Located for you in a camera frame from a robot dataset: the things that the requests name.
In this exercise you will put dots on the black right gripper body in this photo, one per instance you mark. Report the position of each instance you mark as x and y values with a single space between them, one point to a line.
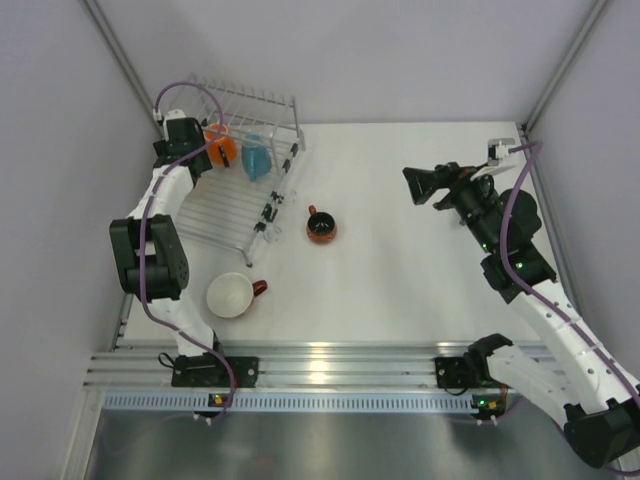
449 182

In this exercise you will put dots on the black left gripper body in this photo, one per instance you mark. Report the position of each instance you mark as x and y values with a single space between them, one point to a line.
198 145

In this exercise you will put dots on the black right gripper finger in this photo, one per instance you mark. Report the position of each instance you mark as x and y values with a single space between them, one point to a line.
422 177
422 190

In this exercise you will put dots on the orange mug black handle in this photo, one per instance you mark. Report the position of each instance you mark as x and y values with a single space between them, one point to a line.
223 150

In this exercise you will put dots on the blue mug white interior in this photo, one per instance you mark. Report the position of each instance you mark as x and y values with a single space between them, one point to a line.
256 160

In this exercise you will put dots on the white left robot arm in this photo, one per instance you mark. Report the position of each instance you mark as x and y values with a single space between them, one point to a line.
152 264

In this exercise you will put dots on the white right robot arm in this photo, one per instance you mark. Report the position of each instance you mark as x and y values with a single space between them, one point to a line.
594 401

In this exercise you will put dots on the brown mug black interior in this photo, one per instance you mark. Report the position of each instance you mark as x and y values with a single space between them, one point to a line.
321 227

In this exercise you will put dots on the red mug white interior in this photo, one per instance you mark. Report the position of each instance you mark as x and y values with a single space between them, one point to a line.
232 294

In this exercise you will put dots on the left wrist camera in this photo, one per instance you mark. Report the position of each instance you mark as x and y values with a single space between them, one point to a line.
160 118

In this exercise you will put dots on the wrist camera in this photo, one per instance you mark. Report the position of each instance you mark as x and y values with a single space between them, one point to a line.
160 118
500 158

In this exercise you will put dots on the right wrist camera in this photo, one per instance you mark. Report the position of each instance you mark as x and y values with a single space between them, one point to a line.
500 158

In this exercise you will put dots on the silver wire dish rack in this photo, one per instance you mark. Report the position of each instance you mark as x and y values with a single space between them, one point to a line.
226 209

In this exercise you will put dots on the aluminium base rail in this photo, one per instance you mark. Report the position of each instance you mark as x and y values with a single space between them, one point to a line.
305 366

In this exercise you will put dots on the perforated grey cable duct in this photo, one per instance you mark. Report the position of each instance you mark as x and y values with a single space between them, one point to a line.
432 403

